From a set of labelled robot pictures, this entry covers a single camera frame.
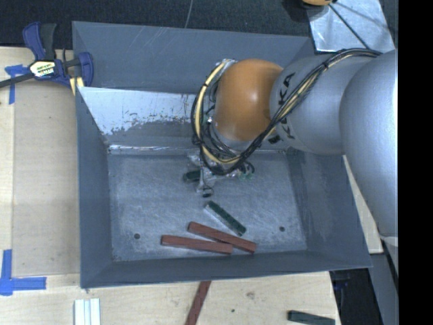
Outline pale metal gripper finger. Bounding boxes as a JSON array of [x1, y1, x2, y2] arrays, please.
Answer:
[[196, 179, 217, 198]]

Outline grey metal bin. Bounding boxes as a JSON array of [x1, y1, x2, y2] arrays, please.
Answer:
[[71, 20, 373, 289]]

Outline red-brown flat block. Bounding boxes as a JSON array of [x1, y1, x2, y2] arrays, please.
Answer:
[[160, 234, 235, 255], [187, 221, 258, 255], [183, 280, 212, 325]]

